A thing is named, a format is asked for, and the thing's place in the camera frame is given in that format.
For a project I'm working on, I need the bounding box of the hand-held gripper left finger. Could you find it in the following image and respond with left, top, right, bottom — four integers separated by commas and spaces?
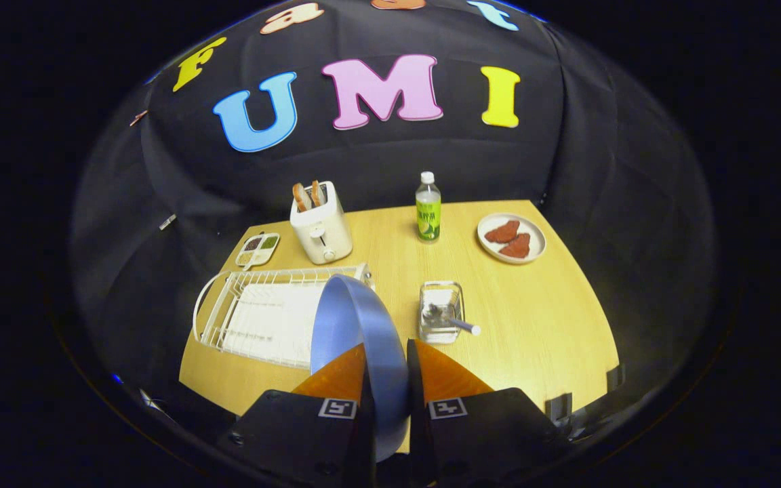
218, 342, 378, 488

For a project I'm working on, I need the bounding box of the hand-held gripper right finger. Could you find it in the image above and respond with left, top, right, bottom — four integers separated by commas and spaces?
406, 339, 567, 488

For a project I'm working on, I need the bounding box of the blue plate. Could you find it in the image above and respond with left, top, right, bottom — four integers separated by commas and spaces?
309, 274, 410, 463

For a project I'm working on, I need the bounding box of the clear metal wire basket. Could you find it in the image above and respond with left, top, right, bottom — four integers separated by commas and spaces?
419, 281, 466, 344

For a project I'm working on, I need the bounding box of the metal spoon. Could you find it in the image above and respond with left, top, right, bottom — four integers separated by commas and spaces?
424, 304, 481, 337

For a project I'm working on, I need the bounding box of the white wire dish rack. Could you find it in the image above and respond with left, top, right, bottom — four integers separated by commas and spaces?
193, 263, 372, 370

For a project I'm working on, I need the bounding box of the white dish with meat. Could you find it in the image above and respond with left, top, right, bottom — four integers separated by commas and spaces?
477, 213, 547, 265

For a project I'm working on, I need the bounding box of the white toaster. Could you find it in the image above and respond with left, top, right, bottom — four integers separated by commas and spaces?
289, 180, 354, 265

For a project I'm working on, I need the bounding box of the white divided seasoning tray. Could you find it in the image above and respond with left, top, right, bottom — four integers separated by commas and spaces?
235, 232, 281, 268

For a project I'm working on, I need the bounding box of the red meat slice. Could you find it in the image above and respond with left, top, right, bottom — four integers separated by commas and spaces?
498, 233, 532, 259
484, 220, 521, 244

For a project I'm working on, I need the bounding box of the green label drink bottle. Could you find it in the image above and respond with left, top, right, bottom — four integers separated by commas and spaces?
416, 171, 442, 243

